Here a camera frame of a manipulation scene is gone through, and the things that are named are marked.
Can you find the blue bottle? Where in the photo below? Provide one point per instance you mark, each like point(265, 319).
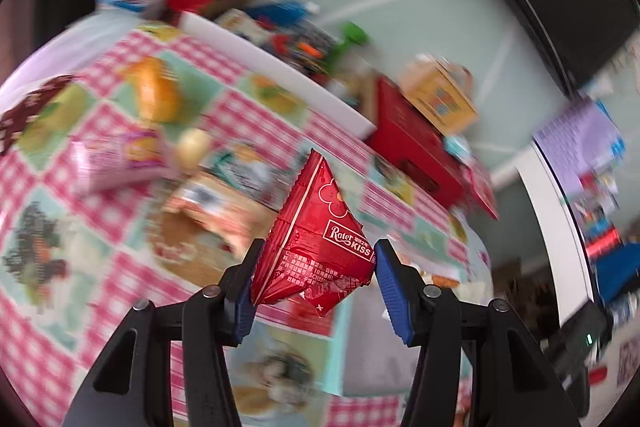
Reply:
point(280, 14)

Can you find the white board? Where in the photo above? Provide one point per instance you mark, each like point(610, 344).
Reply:
point(280, 67)

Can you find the white desk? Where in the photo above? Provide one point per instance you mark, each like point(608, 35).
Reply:
point(545, 217)

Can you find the red triangular snack packet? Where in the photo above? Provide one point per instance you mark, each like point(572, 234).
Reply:
point(310, 227)

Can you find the pink snack packet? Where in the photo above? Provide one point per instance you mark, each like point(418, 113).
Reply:
point(115, 157)

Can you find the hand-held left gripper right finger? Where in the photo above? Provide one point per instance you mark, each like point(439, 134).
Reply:
point(392, 292)

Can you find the wet wipes pack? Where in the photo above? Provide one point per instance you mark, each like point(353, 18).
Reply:
point(457, 147)

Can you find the green dumbbell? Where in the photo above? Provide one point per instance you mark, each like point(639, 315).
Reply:
point(352, 37)

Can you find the peach cake packet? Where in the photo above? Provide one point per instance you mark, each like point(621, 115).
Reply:
point(210, 217)

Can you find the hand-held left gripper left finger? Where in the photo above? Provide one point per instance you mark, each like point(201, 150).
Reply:
point(245, 307)

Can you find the orange snack packet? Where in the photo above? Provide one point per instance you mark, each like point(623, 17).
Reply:
point(155, 92)

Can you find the colourful toy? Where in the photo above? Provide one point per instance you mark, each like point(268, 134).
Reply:
point(305, 49)

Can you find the green-edged cookie packet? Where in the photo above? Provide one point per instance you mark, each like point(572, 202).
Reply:
point(240, 167)

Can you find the red gift box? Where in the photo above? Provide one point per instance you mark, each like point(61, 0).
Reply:
point(410, 142)

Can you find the round pastry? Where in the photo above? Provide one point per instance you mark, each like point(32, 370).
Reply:
point(192, 146)

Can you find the purple packet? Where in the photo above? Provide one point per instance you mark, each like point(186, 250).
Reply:
point(580, 132)

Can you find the pale printed box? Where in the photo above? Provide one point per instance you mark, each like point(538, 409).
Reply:
point(240, 24)

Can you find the yellow carry box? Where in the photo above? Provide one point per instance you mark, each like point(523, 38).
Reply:
point(440, 94)

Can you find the red patterned box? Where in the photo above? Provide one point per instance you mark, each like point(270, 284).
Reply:
point(482, 192)

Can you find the blue box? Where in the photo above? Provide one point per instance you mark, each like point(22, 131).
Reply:
point(617, 267)

